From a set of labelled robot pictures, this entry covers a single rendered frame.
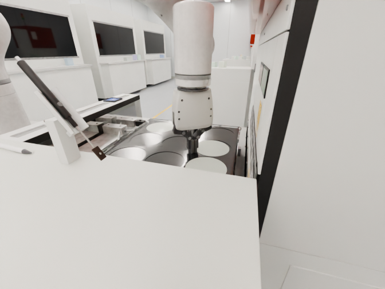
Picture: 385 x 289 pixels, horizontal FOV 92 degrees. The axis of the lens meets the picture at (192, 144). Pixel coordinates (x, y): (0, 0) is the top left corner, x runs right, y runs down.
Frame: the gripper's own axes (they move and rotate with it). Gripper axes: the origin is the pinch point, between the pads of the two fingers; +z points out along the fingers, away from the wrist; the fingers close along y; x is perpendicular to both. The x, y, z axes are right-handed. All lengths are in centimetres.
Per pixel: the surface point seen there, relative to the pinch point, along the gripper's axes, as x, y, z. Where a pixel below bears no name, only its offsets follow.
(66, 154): 8.7, 26.9, -6.4
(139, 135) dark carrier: -16.2, 13.3, 2.2
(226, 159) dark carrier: 7.3, -6.7, 1.9
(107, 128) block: -25.5, 23.8, 2.0
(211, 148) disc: 0.7, -5.6, 1.9
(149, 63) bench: -647, -65, 19
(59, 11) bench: -409, 111, -82
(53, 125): 8.7, 27.3, -12.0
